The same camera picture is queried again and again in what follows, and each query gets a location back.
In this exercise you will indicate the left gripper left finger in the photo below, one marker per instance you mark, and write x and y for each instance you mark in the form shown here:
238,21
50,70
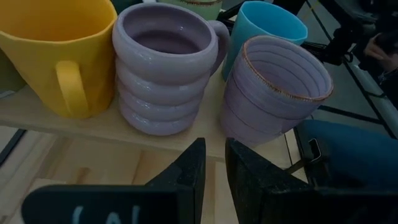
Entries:
174,202

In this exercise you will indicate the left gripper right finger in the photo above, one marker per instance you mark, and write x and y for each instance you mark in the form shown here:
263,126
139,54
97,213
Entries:
267,199

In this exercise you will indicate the purple ridged mug brown rim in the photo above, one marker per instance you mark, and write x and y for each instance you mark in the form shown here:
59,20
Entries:
264,102

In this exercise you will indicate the light blue mug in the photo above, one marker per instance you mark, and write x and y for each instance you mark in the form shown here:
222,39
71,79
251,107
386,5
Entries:
264,18

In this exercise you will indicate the orange yellow mug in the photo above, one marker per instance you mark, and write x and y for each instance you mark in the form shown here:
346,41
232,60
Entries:
46,62

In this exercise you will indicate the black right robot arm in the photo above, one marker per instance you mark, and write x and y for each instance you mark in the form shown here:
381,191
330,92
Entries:
339,46

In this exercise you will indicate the dark blue padded object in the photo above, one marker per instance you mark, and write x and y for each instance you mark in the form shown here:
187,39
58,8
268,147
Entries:
357,149

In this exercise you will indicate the wooden riser shelf black legs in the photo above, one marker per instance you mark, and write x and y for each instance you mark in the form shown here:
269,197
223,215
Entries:
102,127

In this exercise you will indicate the person's hand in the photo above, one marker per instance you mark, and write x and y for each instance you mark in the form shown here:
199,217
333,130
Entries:
376,51

